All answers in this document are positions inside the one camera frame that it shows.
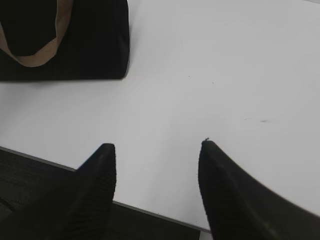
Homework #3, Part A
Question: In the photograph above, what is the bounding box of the black canvas tote bag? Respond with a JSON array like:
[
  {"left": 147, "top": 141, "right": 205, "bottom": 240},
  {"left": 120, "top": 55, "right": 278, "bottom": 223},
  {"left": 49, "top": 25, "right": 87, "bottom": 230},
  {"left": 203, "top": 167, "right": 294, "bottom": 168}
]
[{"left": 0, "top": 0, "right": 130, "bottom": 82}]

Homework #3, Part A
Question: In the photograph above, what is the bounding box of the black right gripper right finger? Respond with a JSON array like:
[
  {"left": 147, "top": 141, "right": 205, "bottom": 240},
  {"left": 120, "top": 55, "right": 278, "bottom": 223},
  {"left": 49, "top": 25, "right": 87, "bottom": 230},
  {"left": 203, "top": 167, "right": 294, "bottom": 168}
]
[{"left": 198, "top": 139, "right": 320, "bottom": 240}]

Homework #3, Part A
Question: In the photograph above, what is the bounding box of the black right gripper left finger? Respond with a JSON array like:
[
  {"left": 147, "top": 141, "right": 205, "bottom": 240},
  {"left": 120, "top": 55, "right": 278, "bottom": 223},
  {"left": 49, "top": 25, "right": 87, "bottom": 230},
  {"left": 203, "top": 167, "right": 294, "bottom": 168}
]
[{"left": 57, "top": 143, "right": 117, "bottom": 240}]

